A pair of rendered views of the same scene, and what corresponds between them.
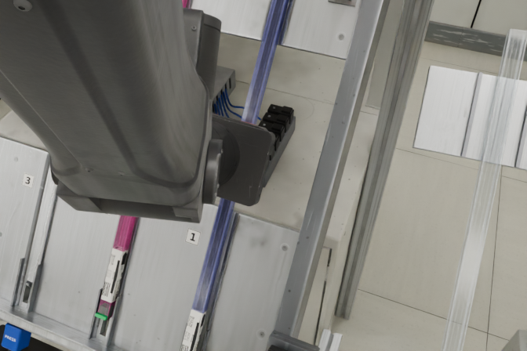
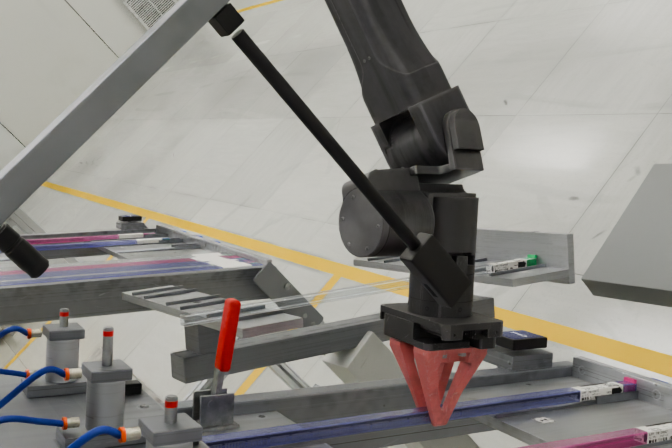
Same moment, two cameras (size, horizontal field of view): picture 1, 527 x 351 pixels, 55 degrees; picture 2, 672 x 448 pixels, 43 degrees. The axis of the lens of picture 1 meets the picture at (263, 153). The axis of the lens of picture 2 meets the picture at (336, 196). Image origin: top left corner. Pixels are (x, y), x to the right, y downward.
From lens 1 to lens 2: 0.90 m
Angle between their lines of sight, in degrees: 97
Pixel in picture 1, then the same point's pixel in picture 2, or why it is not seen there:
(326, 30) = (266, 422)
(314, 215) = not seen: hidden behind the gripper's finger
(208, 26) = (347, 206)
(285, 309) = (490, 372)
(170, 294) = (604, 415)
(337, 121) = (331, 388)
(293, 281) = not seen: hidden behind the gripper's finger
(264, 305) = (510, 388)
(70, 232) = not seen: outside the picture
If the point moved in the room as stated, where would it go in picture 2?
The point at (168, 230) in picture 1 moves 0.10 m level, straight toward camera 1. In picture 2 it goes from (569, 430) to (564, 347)
